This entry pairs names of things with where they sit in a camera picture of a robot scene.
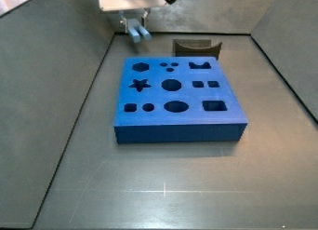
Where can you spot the light blue square-circle peg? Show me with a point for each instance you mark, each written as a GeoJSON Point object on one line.
{"type": "Point", "coordinates": [136, 31]}

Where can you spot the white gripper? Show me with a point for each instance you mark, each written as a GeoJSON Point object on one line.
{"type": "Point", "coordinates": [119, 5]}

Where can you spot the black curved fixture stand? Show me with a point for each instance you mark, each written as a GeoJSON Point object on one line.
{"type": "Point", "coordinates": [195, 48]}

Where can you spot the blue foam shape-sorter block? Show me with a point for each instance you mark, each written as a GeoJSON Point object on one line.
{"type": "Point", "coordinates": [175, 99]}

